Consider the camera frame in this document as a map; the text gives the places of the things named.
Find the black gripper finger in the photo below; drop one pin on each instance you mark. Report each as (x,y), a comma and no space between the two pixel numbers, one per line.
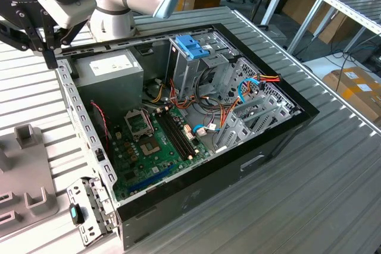
(49,28)
(18,28)

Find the perforated metal disk bay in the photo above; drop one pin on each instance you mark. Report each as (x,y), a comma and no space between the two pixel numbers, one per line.
(262,117)

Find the grey power supply unit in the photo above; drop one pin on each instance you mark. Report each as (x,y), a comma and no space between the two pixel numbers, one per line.
(113,87)

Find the small black case clip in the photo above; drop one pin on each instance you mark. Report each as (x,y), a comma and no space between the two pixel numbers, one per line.
(100,155)

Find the grey parts rack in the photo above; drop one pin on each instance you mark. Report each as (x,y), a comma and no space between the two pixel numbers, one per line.
(26,164)

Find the metal optical drive cage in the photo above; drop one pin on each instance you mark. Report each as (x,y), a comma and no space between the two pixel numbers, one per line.
(184,72)

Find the blue plastic drive latch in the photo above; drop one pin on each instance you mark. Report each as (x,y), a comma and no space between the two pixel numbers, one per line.
(190,47)

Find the CPU socket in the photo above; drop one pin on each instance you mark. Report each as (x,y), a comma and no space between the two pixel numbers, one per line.
(149,148)

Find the black RAM slot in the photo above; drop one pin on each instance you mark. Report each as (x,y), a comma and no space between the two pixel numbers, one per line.
(182,132)
(171,136)
(175,135)
(178,134)

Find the green motherboard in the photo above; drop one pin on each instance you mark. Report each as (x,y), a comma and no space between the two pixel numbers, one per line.
(140,170)

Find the blue expansion slot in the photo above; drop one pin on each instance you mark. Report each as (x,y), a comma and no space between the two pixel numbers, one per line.
(151,178)

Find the black latch blue mark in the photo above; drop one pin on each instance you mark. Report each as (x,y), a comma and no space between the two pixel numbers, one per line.
(78,213)

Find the black open PC case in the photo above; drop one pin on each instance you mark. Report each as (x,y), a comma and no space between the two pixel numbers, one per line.
(208,182)

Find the brown cardboard sheet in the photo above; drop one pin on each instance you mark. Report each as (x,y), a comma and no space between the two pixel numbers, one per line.
(297,7)

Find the labelled cardboard box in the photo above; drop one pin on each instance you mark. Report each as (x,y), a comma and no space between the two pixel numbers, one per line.
(351,93)

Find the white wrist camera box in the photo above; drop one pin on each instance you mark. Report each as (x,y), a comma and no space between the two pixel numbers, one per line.
(68,10)

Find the hinged metal slot bracket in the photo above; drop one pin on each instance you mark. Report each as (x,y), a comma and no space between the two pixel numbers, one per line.
(84,188)

